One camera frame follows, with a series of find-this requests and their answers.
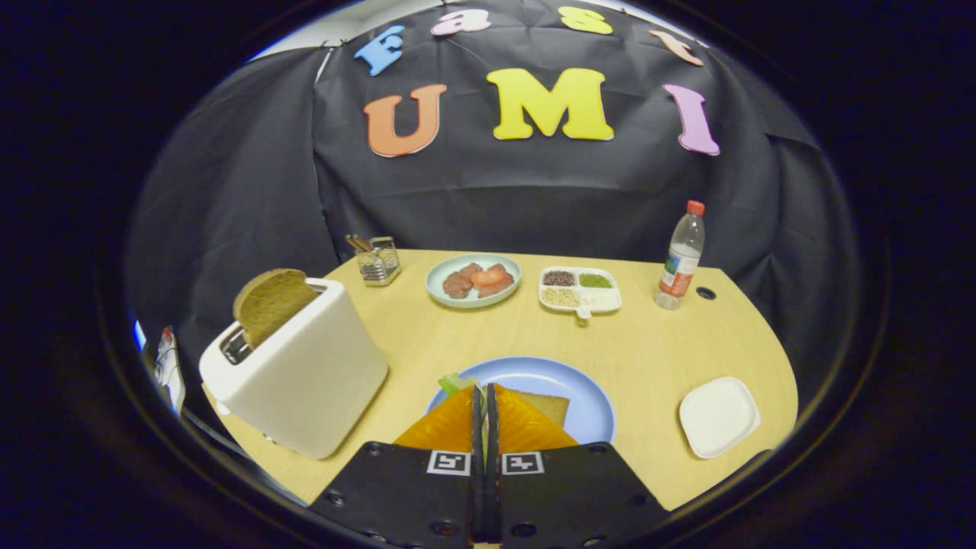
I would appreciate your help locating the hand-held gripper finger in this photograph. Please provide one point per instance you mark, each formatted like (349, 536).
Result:
(478, 503)
(492, 499)

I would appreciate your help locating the green lettuce leaf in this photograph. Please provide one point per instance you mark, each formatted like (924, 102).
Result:
(451, 383)

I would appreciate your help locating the brown toasted bread slice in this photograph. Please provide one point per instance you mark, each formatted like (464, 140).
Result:
(271, 305)

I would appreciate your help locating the blue round plate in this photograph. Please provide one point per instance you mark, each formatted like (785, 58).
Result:
(549, 377)

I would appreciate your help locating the brown meat piece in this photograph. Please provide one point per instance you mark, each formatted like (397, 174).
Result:
(501, 290)
(457, 286)

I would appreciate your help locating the white toaster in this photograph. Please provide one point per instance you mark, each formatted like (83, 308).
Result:
(305, 381)

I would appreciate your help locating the red tomato slice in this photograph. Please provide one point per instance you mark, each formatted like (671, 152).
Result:
(488, 277)

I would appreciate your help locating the pale green round plate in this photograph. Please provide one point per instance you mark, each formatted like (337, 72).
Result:
(436, 282)

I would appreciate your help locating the white divided seed dish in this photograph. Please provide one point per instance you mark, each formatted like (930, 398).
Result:
(602, 301)

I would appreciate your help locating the small white square plate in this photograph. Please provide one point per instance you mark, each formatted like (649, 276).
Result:
(717, 418)

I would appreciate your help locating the clear bottle with red cap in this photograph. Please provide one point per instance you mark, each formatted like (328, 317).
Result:
(679, 267)

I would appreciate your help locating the black backdrop cloth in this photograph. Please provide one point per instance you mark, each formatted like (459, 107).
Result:
(534, 198)

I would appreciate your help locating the white and red object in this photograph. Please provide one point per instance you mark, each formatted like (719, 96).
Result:
(168, 366)

